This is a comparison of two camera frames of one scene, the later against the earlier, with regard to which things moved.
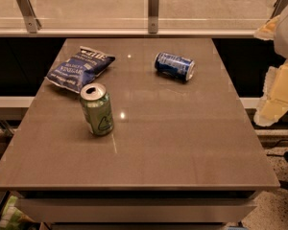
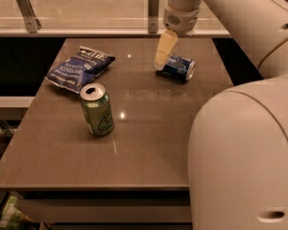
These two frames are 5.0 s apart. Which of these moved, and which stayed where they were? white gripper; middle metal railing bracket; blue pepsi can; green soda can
Moved: white gripper
Stayed: green soda can; blue pepsi can; middle metal railing bracket
